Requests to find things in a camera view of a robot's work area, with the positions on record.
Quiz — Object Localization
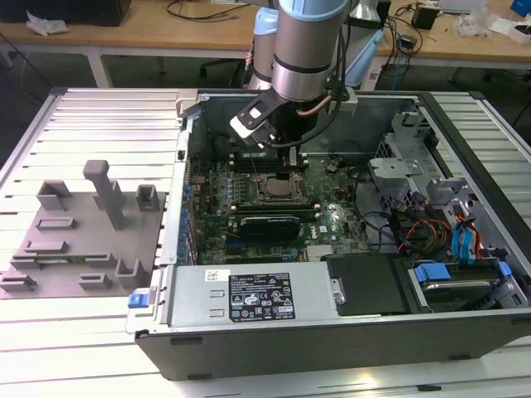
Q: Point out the clear plastic bag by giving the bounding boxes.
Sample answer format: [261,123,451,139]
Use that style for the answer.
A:
[453,6,518,39]

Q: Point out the open black PC case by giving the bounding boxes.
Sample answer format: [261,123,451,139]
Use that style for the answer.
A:
[124,89,531,381]

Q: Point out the blue network cable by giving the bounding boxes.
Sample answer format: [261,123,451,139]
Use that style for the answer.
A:
[392,39,406,90]

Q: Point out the grey parts rack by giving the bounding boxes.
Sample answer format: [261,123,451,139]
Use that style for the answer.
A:
[0,159,167,300]

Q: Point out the crumpled clear plastic wrap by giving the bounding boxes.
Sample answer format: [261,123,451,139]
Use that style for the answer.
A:
[26,10,70,36]

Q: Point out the light blue data wire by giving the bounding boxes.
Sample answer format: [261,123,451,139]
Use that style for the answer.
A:
[451,221,468,266]
[463,223,482,266]

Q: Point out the grey power supply unit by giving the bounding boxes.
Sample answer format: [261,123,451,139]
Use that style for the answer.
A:
[168,263,339,327]

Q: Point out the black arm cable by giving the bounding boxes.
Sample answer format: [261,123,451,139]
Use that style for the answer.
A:
[271,16,352,148]

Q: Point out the CPU socket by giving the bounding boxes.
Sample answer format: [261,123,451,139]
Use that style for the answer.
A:
[256,170,308,205]

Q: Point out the red yellow power wires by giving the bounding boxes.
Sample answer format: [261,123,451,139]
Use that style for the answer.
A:
[397,219,454,252]

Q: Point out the tall black box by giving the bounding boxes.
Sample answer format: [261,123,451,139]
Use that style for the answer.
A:
[375,0,393,45]

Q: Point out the black plastic shroud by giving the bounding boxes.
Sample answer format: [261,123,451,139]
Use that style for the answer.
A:
[323,253,412,316]

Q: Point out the wooden desk white legs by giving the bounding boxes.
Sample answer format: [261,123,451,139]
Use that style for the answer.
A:
[375,0,531,84]
[0,0,258,88]

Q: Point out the silver black hard disk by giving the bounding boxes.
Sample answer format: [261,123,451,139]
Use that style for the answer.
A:
[421,279,497,313]

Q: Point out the wide black case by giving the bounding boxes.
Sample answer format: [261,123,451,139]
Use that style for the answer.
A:
[0,0,133,27]

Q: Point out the silver metal drive cage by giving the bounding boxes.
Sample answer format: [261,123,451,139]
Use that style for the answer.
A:
[367,111,441,216]

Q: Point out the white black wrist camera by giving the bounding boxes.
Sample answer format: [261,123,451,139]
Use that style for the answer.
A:
[230,93,284,144]

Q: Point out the black cable bundle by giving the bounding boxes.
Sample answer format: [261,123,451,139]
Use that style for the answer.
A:
[352,165,399,254]

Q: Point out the green RAM stick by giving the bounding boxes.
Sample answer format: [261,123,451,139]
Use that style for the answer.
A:
[35,255,89,266]

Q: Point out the small white box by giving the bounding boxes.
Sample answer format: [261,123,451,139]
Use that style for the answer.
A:
[509,22,531,45]

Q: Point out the black cable clump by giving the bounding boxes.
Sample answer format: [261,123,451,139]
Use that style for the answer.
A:
[211,133,233,162]

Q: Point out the copper cable sleeve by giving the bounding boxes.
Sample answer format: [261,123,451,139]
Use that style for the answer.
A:
[295,95,334,118]

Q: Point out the blue disk carrier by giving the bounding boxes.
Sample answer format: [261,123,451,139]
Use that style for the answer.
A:
[412,260,512,291]

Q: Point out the metal socket cover frame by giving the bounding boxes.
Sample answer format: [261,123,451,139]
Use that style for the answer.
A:
[257,172,307,204]

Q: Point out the silver chipset heatsink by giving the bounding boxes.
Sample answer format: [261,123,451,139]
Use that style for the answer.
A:
[305,244,333,263]

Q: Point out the black graphics card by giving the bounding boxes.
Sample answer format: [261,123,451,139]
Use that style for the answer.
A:
[238,214,303,241]

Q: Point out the green motherboard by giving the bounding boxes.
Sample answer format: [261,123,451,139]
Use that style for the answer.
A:
[188,151,374,266]

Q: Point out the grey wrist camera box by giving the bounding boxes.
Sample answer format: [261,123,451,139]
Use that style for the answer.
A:
[327,89,358,115]

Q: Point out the silver CPU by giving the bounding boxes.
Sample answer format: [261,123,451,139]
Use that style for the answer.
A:
[267,177,300,200]

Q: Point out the flat white device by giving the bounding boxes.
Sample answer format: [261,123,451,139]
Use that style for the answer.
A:
[438,0,487,14]

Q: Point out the small black cube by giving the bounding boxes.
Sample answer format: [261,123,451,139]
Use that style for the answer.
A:
[412,2,441,31]

